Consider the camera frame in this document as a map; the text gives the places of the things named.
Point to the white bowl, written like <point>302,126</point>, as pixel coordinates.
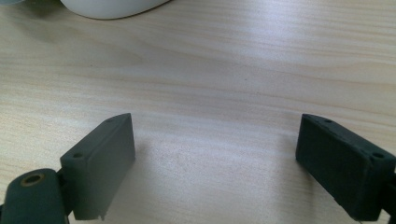
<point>110,7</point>

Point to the pale blue-grey object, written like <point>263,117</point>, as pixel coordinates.
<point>9,1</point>

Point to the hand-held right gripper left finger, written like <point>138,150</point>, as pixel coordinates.
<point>99,168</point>

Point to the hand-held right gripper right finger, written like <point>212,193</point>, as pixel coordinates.
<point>345,168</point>

